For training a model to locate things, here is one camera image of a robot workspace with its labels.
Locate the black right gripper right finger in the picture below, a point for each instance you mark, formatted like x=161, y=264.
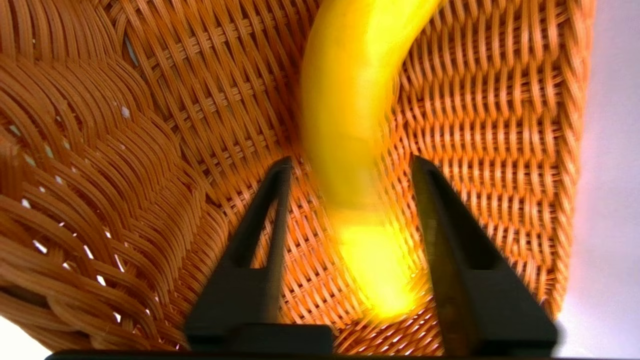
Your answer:
x=480, y=310

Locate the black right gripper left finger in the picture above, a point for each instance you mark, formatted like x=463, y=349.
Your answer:
x=240, y=295

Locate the orange wicker basket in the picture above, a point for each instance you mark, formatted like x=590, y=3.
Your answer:
x=150, y=150

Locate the yellow banana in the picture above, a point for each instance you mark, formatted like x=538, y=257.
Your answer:
x=345, y=125

